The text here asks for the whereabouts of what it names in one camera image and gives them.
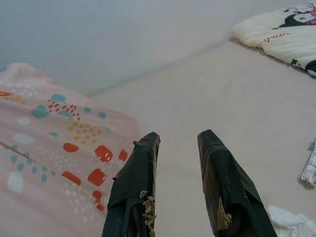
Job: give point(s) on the white tissue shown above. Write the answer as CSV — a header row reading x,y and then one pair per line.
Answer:
x,y
291,222

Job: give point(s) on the pink patterned pillow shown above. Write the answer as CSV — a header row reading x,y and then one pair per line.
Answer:
x,y
49,148

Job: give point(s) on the cream sheeted mattress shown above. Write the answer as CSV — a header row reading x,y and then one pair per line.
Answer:
x,y
222,98

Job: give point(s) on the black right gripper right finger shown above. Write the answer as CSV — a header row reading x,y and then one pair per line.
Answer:
x,y
227,192

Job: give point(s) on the cream cartoon print quilt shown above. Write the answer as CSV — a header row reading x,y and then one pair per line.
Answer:
x,y
279,37

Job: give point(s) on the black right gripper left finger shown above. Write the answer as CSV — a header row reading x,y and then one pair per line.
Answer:
x,y
133,185

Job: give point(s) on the white snack wrapper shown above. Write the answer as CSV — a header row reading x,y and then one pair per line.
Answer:
x,y
309,165

